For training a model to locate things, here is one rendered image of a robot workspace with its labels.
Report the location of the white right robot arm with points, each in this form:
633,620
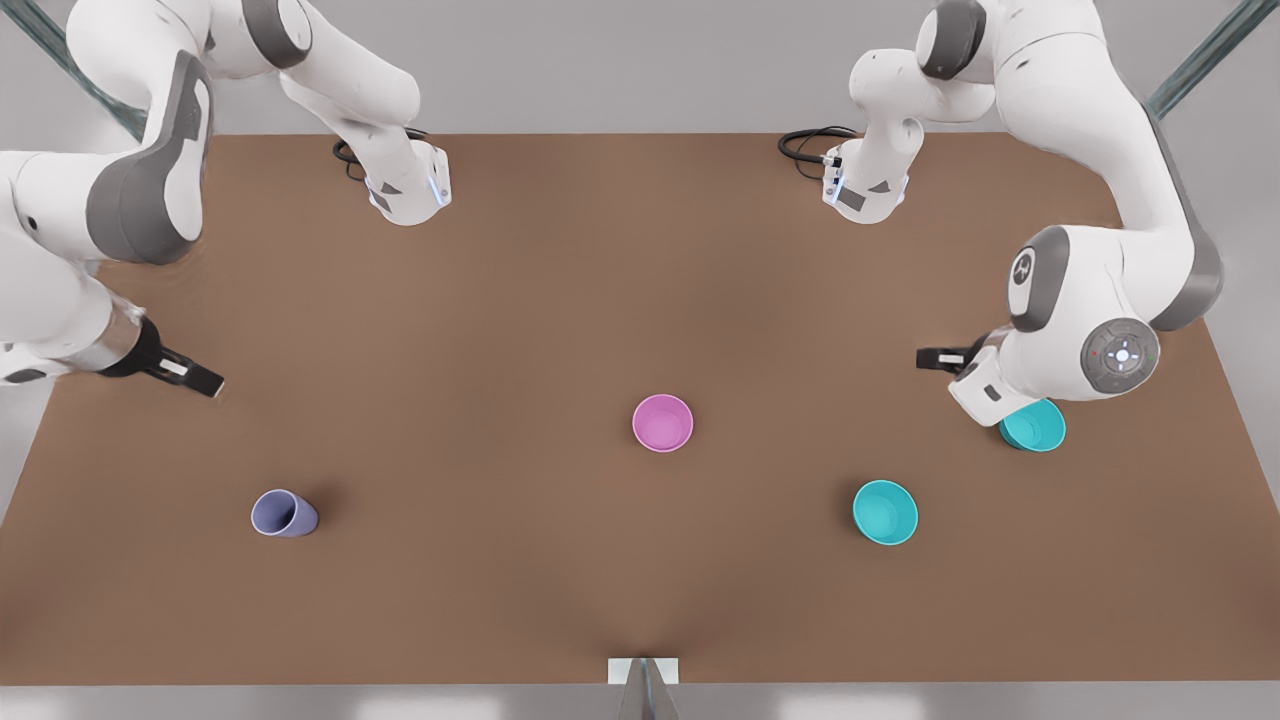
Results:
150,190

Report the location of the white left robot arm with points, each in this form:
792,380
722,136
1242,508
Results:
1090,250

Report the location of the pink bowl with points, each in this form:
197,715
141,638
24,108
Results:
662,422

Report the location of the silver frame post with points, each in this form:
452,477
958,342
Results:
646,690
75,70
1205,55

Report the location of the turquoise bowl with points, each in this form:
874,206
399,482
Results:
885,512
1038,430

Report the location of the lavender cup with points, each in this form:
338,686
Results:
284,514

